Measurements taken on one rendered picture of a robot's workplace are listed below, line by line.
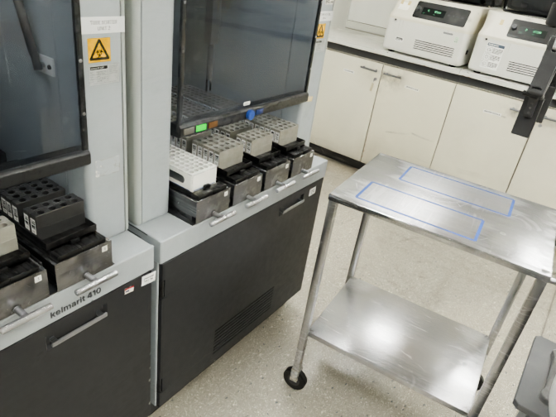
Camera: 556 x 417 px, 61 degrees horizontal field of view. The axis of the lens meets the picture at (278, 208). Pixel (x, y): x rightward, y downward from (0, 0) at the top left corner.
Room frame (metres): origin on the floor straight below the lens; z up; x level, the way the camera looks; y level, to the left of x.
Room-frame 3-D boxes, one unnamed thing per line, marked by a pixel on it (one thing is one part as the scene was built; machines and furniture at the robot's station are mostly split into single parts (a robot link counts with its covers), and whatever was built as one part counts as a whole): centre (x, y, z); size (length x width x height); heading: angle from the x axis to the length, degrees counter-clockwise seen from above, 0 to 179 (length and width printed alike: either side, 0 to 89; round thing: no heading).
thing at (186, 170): (1.24, 0.34, 0.83); 0.30 x 0.10 x 0.06; 58
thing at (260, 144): (1.45, 0.09, 0.85); 0.12 x 0.02 x 0.06; 148
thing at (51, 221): (0.85, 0.46, 0.85); 0.12 x 0.02 x 0.06; 149
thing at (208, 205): (1.31, 0.45, 0.78); 0.73 x 0.14 x 0.09; 58
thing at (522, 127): (0.83, -0.40, 1.22); 0.03 x 0.01 x 0.07; 58
